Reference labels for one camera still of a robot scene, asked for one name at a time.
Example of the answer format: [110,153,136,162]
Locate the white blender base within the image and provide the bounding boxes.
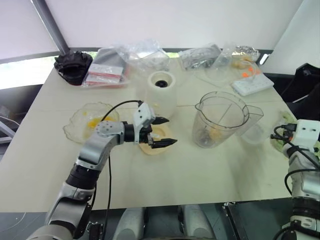
[144,70,177,119]

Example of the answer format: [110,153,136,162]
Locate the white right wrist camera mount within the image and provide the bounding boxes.
[289,119,320,152]

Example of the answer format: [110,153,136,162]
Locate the clear crumpled plastic bag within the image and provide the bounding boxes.
[116,38,171,74]

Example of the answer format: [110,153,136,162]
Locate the clear blender jar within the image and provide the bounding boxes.
[191,90,265,149]

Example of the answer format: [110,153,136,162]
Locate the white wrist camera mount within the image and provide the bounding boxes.
[289,119,320,152]
[132,101,156,145]

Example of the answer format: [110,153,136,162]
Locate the white power strip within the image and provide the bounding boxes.
[230,74,275,97]

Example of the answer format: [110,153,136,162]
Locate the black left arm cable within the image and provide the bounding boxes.
[101,99,145,226]

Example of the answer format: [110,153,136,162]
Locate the black flat box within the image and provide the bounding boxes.
[221,201,253,240]

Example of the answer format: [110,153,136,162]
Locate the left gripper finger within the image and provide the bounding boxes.
[149,138,179,150]
[152,116,171,127]

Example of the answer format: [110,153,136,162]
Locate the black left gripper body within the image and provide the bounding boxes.
[138,121,156,149]

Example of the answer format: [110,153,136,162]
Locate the grey rounded shape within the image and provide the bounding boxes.
[183,204,216,240]
[118,207,146,240]

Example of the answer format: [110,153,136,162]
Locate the grey metal rack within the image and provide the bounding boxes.
[0,115,16,145]

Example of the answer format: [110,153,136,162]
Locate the dark window frame post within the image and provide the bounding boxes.
[31,0,70,55]

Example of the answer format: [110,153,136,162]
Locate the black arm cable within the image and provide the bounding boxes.
[270,123,320,198]
[101,99,145,226]

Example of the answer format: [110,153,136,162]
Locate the bag with red white boxes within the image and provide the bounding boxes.
[80,46,132,89]

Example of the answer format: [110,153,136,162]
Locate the plastic bag with foil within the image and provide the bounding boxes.
[216,44,262,76]

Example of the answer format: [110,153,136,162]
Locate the clear wavy glass plate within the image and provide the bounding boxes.
[62,101,120,145]

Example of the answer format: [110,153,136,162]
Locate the plastic bag with dark cables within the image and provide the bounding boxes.
[178,43,223,72]

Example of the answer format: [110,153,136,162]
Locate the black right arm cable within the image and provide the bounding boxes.
[270,123,320,198]

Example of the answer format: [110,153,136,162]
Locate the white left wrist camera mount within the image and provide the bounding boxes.
[132,101,156,145]

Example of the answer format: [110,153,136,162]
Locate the orange segment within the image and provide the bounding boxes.
[209,126,223,141]
[87,116,113,129]

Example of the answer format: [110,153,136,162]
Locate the black chair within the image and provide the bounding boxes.
[279,62,320,120]

